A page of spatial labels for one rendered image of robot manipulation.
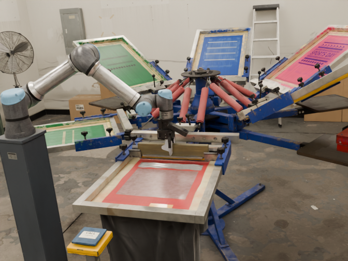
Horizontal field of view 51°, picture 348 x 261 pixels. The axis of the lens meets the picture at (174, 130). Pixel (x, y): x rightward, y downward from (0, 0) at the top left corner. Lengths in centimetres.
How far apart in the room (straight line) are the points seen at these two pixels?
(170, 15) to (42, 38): 247
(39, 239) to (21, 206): 21
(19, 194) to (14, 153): 24
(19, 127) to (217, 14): 451
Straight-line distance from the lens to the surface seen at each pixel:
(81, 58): 184
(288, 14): 596
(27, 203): 213
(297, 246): 306
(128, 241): 178
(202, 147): 199
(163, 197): 170
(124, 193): 177
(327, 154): 220
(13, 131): 201
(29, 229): 222
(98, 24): 667
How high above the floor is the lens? 176
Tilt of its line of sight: 18 degrees down
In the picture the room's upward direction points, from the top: 4 degrees counter-clockwise
